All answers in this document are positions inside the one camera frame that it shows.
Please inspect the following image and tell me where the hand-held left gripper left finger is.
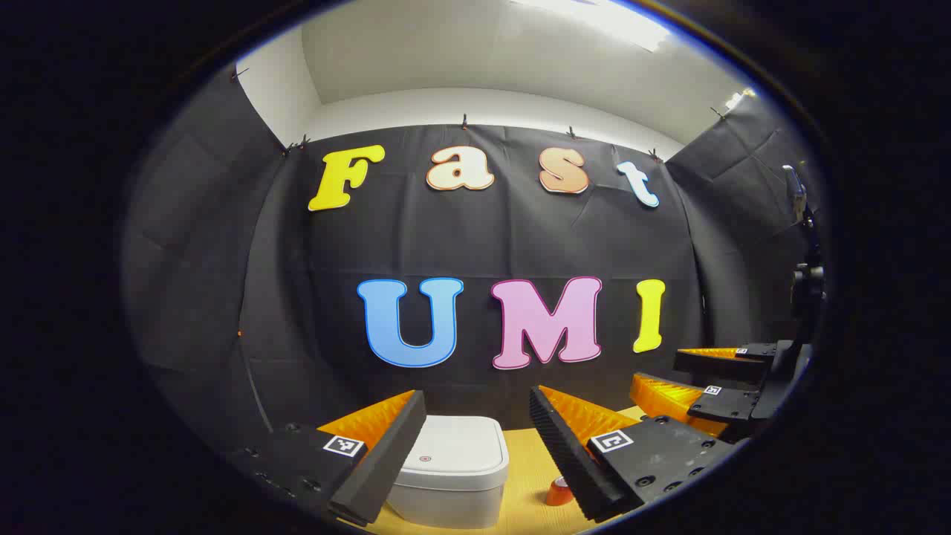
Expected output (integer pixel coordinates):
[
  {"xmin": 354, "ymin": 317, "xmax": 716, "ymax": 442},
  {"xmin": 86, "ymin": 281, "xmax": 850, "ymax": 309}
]
[{"xmin": 227, "ymin": 389, "xmax": 428, "ymax": 528}]

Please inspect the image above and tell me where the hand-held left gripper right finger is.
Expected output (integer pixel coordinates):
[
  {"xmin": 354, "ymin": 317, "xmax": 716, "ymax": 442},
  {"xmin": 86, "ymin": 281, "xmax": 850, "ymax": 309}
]
[{"xmin": 529, "ymin": 385, "xmax": 736, "ymax": 523}]

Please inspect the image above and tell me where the white desktop garbage bin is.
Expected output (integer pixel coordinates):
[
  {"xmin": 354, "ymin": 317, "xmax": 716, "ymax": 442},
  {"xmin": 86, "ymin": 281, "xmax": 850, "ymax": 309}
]
[{"xmin": 386, "ymin": 415, "xmax": 510, "ymax": 530}]

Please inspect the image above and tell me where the wooden desktop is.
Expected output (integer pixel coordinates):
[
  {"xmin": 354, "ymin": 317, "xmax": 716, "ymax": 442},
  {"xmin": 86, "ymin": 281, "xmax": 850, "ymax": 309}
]
[{"xmin": 338, "ymin": 405, "xmax": 733, "ymax": 535}]

